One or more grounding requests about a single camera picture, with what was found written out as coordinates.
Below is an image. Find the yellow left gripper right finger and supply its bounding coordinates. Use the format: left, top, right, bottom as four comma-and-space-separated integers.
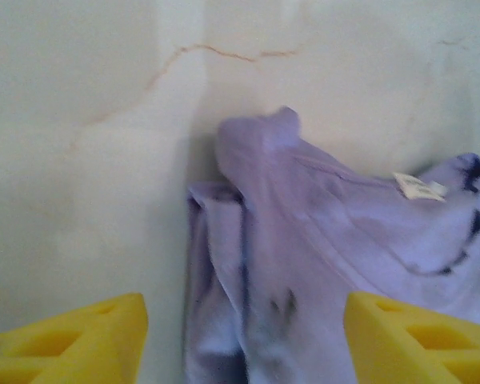
342, 290, 480, 384

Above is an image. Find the purple t-shirt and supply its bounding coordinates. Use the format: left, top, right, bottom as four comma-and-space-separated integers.
182, 105, 480, 384

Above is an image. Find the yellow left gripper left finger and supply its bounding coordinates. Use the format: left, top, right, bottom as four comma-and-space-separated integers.
0, 292, 150, 384

